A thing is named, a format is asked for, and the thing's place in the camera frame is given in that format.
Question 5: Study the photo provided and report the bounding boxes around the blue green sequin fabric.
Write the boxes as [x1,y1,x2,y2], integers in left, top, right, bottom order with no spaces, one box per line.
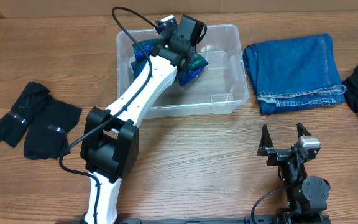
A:
[131,39,208,87]

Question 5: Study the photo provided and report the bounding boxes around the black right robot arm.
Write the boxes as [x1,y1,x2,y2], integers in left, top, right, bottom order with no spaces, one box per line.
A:
[250,123,331,224]

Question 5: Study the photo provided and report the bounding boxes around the blue denim jeans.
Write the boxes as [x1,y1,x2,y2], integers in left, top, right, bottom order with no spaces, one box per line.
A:
[243,34,346,115]

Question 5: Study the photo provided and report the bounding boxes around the black cloth bundle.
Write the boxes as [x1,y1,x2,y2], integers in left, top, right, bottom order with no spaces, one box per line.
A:
[0,82,52,147]

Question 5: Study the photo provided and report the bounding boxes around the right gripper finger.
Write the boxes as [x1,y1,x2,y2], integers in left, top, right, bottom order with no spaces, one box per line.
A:
[296,123,311,138]
[257,124,274,156]

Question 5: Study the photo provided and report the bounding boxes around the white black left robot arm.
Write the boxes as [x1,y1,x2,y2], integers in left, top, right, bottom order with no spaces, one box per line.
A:
[80,16,207,223]

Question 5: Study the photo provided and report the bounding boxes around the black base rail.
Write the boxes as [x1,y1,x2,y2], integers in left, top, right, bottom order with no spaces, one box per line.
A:
[56,215,331,224]

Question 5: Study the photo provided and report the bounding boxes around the clear plastic storage bin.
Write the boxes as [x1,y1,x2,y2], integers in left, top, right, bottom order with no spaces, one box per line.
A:
[116,23,250,121]

